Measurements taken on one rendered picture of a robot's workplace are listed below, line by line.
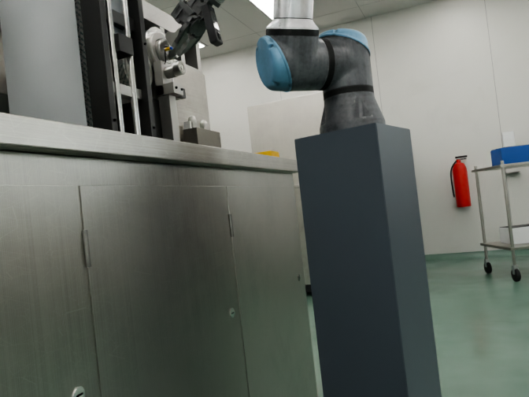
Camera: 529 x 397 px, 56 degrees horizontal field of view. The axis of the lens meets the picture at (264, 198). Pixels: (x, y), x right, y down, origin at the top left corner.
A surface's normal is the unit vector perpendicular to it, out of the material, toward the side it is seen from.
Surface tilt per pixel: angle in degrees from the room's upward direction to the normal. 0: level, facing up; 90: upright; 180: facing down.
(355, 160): 90
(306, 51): 110
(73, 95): 90
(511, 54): 90
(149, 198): 90
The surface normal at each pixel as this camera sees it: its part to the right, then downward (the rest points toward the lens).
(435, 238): -0.37, 0.02
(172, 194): 0.92, -0.11
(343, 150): -0.58, 0.04
